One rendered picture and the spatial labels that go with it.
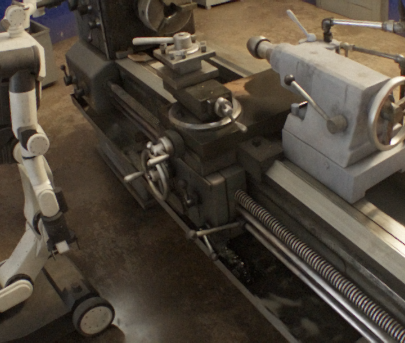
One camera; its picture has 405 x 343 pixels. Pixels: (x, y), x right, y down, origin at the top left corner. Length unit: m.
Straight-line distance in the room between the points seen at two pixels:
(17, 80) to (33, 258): 0.88
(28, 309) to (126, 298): 0.49
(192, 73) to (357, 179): 0.68
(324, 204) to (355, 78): 0.37
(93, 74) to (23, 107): 1.06
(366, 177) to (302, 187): 0.21
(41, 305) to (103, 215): 0.85
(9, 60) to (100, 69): 1.13
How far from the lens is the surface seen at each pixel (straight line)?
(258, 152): 1.61
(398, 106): 1.40
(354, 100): 1.40
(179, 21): 2.46
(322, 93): 1.48
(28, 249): 2.13
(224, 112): 1.57
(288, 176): 1.55
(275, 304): 1.75
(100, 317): 2.22
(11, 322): 2.25
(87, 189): 3.12
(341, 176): 1.44
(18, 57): 1.56
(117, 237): 2.70
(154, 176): 1.86
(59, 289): 2.26
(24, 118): 1.62
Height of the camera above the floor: 1.77
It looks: 34 degrees down
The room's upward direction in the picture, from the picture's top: 8 degrees counter-clockwise
